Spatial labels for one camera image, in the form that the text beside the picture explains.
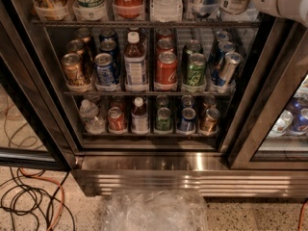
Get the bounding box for green can bottom shelf front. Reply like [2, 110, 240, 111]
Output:
[156, 107, 171, 131]

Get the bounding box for brown iced tea bottle middle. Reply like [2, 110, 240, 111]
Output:
[124, 31, 147, 86]

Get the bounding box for green can middle shelf front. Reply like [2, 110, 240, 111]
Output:
[184, 53, 206, 87]

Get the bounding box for clear water bottle shelf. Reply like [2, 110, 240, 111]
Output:
[79, 99, 105, 135]
[150, 0, 183, 22]

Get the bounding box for gold can middle shelf front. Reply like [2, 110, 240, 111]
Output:
[61, 53, 86, 86]

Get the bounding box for orange cable floor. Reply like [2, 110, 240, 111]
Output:
[18, 167, 66, 231]
[297, 200, 308, 231]

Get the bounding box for open glass fridge door left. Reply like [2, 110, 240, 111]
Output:
[0, 1, 75, 171]

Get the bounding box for clear water bottle top shelf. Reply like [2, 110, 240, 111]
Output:
[150, 0, 183, 22]

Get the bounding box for blue can right compartment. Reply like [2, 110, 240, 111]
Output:
[288, 108, 308, 135]

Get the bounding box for gold can bottom shelf front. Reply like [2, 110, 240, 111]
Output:
[200, 108, 220, 132]

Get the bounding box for blue pepsi can middle front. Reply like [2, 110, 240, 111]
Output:
[94, 53, 118, 86]

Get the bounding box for black cables on floor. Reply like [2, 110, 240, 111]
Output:
[0, 167, 77, 231]

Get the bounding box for red coke can middle front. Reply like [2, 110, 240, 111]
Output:
[155, 51, 177, 85]

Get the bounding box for clear water bottle bottom shelf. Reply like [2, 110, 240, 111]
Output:
[79, 99, 105, 135]

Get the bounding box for blue can bottom shelf front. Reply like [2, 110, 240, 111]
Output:
[177, 108, 196, 132]

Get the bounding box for red can bottom shelf front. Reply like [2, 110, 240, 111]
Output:
[108, 107, 126, 131]

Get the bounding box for brown tea bottle bottom shelf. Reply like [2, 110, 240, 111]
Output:
[131, 97, 149, 134]

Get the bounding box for silver blue slim can front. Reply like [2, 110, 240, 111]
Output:
[216, 52, 243, 88]

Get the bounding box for clear plastic bag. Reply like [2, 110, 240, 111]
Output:
[102, 190, 208, 231]

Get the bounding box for green can shelf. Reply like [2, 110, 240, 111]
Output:
[184, 53, 206, 87]
[156, 107, 171, 131]

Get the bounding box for stainless steel fridge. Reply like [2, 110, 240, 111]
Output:
[0, 0, 308, 199]

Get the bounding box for orange cable left floor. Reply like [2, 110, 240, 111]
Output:
[18, 167, 66, 231]

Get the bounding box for orange cable right floor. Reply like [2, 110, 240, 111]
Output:
[297, 200, 308, 231]

